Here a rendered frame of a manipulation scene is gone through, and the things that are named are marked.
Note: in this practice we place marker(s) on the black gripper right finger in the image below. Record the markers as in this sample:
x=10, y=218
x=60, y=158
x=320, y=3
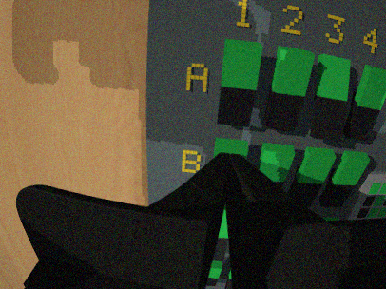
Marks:
x=276, y=242

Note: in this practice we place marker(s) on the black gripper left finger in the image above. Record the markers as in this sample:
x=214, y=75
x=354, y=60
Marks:
x=169, y=244

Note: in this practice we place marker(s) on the grey switch panel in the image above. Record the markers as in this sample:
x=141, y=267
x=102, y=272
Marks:
x=297, y=87

